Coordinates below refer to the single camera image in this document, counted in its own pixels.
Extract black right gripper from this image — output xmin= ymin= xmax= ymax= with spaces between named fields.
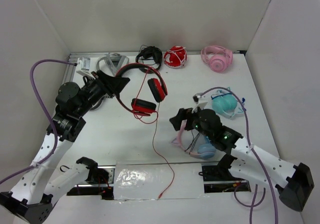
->
xmin=169 ymin=104 xmax=213 ymax=140

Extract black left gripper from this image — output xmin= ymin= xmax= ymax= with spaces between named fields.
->
xmin=75 ymin=69 xmax=130 ymax=118

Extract red black headphones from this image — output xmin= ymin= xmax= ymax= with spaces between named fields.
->
xmin=105 ymin=68 xmax=175 ymax=201

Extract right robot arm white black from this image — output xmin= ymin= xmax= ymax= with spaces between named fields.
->
xmin=169 ymin=108 xmax=315 ymax=212

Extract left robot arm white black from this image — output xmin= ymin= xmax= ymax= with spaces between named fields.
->
xmin=0 ymin=70 xmax=130 ymax=224

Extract teal cat-ear headphones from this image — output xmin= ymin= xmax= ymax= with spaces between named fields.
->
xmin=211 ymin=87 xmax=246 ymax=119

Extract grey white headphones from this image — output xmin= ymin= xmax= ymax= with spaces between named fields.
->
xmin=95 ymin=52 xmax=130 ymax=76

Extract pink blue cat-ear headphones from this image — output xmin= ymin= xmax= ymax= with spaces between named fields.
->
xmin=171 ymin=122 xmax=216 ymax=160

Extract red white folded headphones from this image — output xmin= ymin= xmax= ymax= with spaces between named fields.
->
xmin=163 ymin=45 xmax=187 ymax=69

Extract white glossy cover sheet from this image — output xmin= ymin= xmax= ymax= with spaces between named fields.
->
xmin=113 ymin=163 xmax=205 ymax=201

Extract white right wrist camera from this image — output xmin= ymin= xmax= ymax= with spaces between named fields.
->
xmin=191 ymin=93 xmax=208 ymax=113

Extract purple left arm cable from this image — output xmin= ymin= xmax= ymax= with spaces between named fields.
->
xmin=0 ymin=59 xmax=78 ymax=185

